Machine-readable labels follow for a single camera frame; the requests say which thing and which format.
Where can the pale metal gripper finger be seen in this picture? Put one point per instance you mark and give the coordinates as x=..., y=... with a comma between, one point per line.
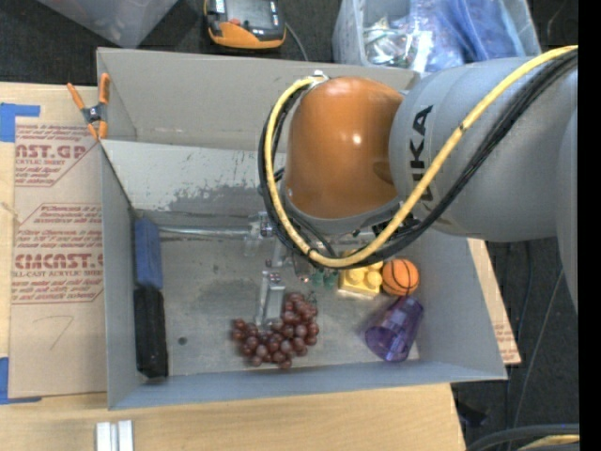
x=266, y=227
x=270, y=299

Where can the red toy grape bunch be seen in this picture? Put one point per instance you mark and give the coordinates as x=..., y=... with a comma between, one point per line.
x=282, y=336

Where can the grey metal bin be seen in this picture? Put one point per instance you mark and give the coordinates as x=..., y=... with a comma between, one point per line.
x=211, y=270

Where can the yellow toy building block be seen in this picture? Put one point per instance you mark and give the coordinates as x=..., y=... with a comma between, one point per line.
x=359, y=282

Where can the small orange basketball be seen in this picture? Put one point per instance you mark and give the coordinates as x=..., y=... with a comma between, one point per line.
x=400, y=277

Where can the blue sponge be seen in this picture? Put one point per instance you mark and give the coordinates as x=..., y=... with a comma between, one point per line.
x=149, y=254

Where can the black sponge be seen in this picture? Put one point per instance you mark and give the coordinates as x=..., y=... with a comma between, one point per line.
x=151, y=331

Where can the purple clear plastic cup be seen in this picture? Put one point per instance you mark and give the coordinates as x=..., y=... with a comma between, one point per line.
x=394, y=329

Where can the brown cardboard board red print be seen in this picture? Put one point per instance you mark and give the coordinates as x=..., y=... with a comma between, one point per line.
x=56, y=346

